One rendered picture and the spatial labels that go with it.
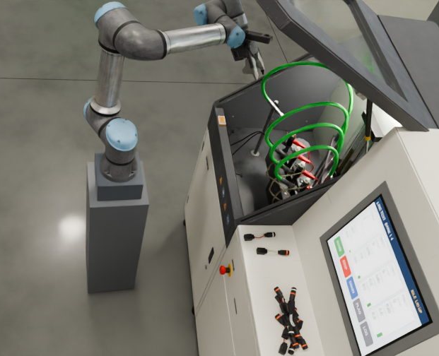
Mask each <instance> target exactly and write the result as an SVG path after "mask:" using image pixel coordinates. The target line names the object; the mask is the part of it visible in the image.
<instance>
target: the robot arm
mask: <svg viewBox="0 0 439 356"><path fill-rule="evenodd" d="M194 19H195V21H196V22H197V24H198V25H199V26H197V27H191V28H183V29H179V30H171V31H166V32H161V31H160V30H149V29H146V28H145V27H144V26H142V24H140V22H139V21H138V20H137V19H136V18H135V17H134V16H133V15H132V14H131V12H130V11H129V9H128V8H127V7H125V6H124V5H123V4H121V3H119V2H115V1H114V2H110V3H107V4H105V5H103V6H102V7H101V8H99V9H98V11H97V12H96V14H95V17H94V22H95V26H96V27H97V28H98V29H99V36H98V44H99V45H100V47H101V48H102V50H101V55H100V65H99V71H98V81H97V86H96V92H95V95H94V96H93V97H92V98H91V99H89V101H88V103H86V104H85V106H84V109H83V114H84V117H85V118H86V121H87V122H88V123H89V124H90V125H91V127H92V128H93V130H94V131H95V132H96V134H97V135H98V136H99V138H100V139H101V141H102V142H103V143H104V144H105V154H104V155H103V158H102V159H101V161H100V171H101V173H102V175H103V176H104V178H106V179H108V180H110V181H111V182H117V183H122V182H128V181H129V180H131V179H133V178H134V177H135V176H136V173H137V170H138V163H137V161H136V157H135V152H136V144H137V141H138V135H137V130H136V127H135V126H134V124H133V123H131V122H130V121H129V120H125V119H123V118H122V117H121V116H120V109H121V103H120V101H119V100H118V98H119V91H120V86H121V82H122V75H123V70H124V63H125V59H126V58H129V59H133V60H138V61H155V60H160V59H164V58H165V57H166V56H167V55H169V54H175V53H179V52H186V51H189V50H193V49H200V48H204V47H210V46H214V45H221V44H225V43H226V44H227V45H228V46H230V47H231V49H230V50H231V52H232V54H233V58H234V60H235V61H240V60H243V59H245V58H246V60H245V67H244V68H243V69H242V72H243V73H244V74H252V75H253V76H254V79H255V80H256V81H257V79H258V76H259V74H258V73H257V68H260V70H261V72H262V75H264V63H263V61H262V55H261V53H260V50H259V48H258V46H257V44H256V42H262V43H264V44H269V43H271V42H272V40H273V36H272V35H268V34H263V33H259V32H253V31H249V30H246V29H248V28H249V26H248V25H247V19H246V16H245V13H244V11H243V8H242V5H241V3H240V0H211V1H208V2H206V3H205V4H201V5H199V6H197V7H196V8H195V9H194ZM255 41H256V42H255Z"/></svg>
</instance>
